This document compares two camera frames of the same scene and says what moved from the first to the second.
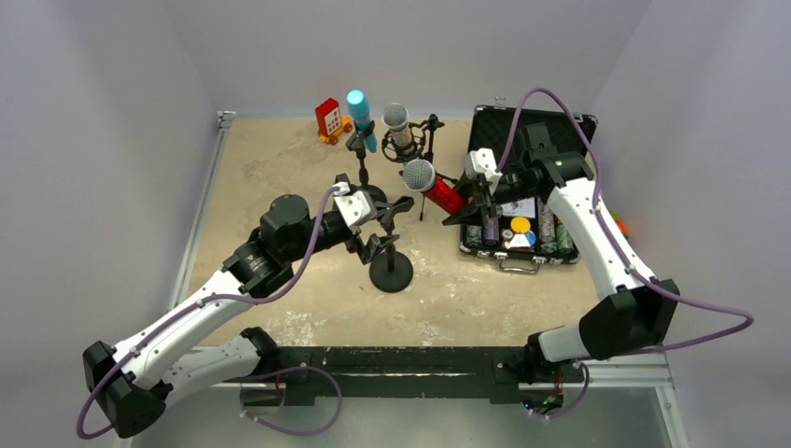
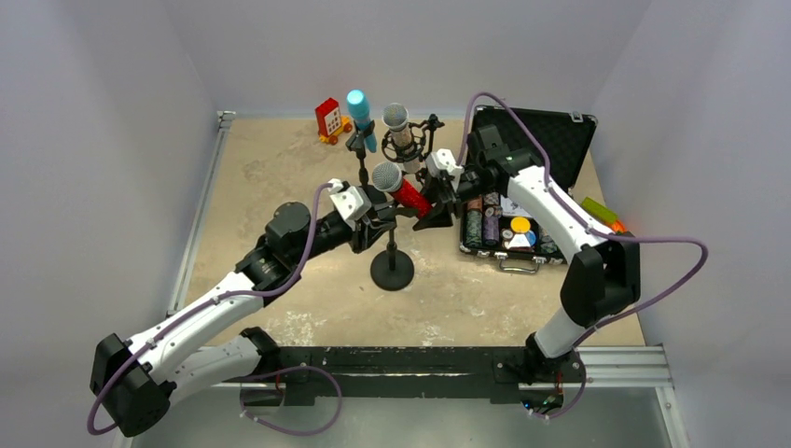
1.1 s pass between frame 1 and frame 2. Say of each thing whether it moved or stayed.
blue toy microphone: stayed
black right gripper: moved
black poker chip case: stayed
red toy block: stayed
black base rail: stayed
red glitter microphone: moved
